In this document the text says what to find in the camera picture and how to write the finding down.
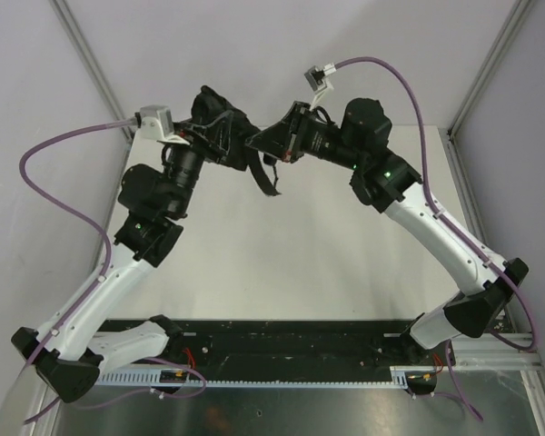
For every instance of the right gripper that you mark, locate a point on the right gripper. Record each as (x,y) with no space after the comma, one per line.
(297,133)

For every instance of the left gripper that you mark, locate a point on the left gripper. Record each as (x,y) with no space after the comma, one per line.
(207,142)

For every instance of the black folding umbrella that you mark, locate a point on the black folding umbrella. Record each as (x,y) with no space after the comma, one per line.
(240,157)

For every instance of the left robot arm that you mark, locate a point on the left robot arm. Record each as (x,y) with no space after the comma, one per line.
(66,351)

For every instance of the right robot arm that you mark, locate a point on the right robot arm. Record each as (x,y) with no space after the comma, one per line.
(386,182)

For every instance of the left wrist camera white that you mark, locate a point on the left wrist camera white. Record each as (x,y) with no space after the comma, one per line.
(154,123)

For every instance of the left aluminium frame post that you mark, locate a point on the left aluminium frame post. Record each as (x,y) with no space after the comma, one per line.
(86,55)

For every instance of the aluminium frame post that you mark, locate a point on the aluminium frame post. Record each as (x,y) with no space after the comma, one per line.
(86,55)
(509,30)

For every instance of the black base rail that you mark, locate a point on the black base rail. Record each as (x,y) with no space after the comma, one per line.
(381,343)

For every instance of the grey cable duct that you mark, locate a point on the grey cable duct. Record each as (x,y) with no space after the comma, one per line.
(393,377)

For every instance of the right aluminium frame post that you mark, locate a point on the right aluminium frame post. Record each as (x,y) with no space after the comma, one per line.
(509,30)

